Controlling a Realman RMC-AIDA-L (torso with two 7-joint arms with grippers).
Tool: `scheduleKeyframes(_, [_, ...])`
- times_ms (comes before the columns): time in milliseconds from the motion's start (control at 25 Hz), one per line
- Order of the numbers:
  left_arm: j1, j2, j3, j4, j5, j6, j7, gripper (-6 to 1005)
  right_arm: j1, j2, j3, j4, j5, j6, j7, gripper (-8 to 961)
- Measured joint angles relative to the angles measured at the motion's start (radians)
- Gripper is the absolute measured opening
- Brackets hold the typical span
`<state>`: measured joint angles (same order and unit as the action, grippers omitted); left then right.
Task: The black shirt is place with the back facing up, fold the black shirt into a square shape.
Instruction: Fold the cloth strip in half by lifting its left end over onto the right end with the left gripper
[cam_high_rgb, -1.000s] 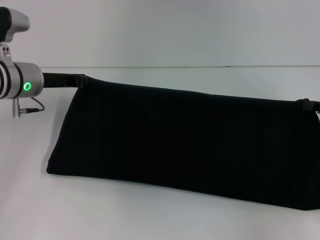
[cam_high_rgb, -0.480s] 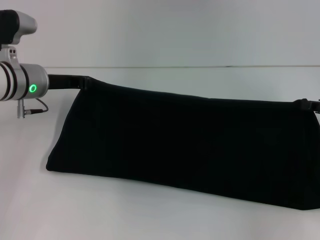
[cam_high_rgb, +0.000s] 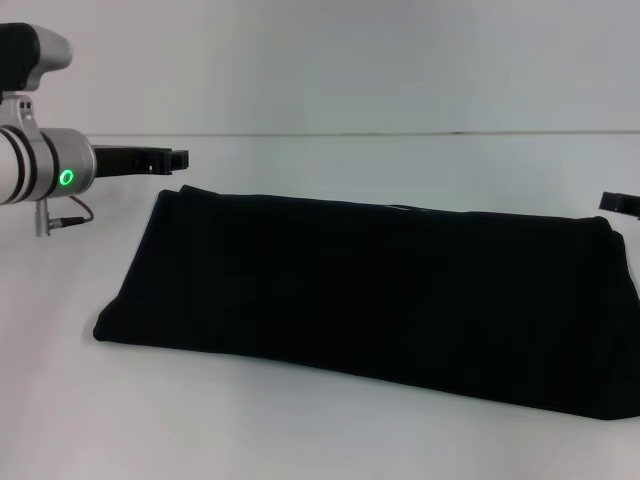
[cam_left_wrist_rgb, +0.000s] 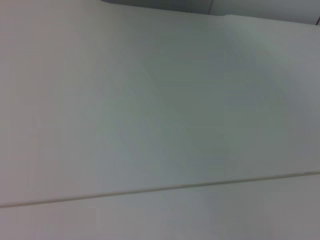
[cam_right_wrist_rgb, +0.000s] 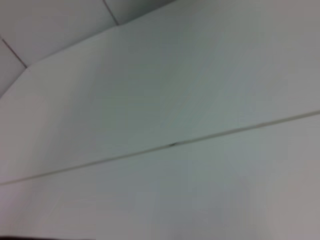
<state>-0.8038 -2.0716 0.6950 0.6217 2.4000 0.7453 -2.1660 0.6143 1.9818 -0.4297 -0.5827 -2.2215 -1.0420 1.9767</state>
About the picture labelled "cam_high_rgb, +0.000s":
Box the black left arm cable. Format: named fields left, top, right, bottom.
left=33, top=194, right=95, bottom=239

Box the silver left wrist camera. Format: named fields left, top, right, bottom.
left=0, top=22, right=75, bottom=132

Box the black t-shirt with white print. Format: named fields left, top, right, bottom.
left=92, top=184, right=640, bottom=422

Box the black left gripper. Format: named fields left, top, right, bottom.
left=92, top=144, right=190, bottom=180

